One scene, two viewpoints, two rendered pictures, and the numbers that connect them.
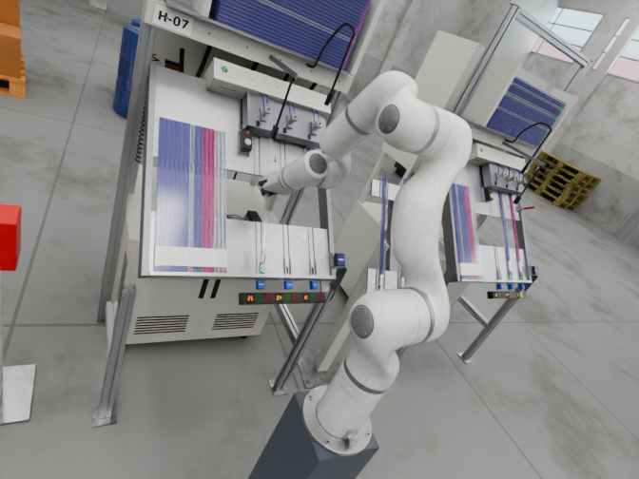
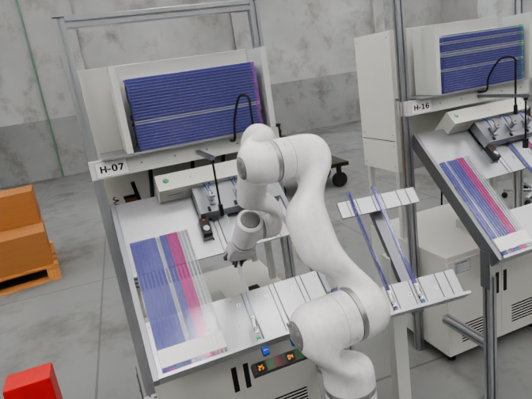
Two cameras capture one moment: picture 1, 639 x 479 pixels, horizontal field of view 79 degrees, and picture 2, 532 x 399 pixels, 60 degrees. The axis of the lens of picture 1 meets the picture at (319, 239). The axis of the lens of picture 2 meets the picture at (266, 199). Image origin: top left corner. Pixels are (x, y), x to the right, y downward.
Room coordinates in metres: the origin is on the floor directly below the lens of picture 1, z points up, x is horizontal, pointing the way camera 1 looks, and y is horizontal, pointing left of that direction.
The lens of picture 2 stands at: (-0.21, -0.41, 1.61)
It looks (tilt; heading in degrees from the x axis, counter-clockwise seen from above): 15 degrees down; 19
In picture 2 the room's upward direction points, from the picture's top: 8 degrees counter-clockwise
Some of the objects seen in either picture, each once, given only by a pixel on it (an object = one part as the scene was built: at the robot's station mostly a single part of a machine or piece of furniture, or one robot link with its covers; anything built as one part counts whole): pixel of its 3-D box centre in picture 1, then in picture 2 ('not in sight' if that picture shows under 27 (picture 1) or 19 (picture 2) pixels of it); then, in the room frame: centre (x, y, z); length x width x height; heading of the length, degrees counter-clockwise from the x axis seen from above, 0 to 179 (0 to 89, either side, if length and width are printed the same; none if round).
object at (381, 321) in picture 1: (379, 337); (332, 346); (0.67, -0.21, 1.00); 0.19 x 0.12 x 0.24; 131
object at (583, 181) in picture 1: (558, 181); not in sight; (10.75, -5.03, 0.48); 1.36 x 0.93 x 0.96; 35
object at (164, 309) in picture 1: (192, 257); (223, 355); (1.57, 0.55, 0.31); 0.70 x 0.65 x 0.62; 128
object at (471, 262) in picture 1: (439, 243); (480, 227); (2.34, -0.72, 0.65); 1.01 x 0.73 x 1.29; 38
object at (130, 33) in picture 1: (149, 70); not in sight; (4.12, 2.43, 0.41); 1.12 x 0.68 x 0.82; 41
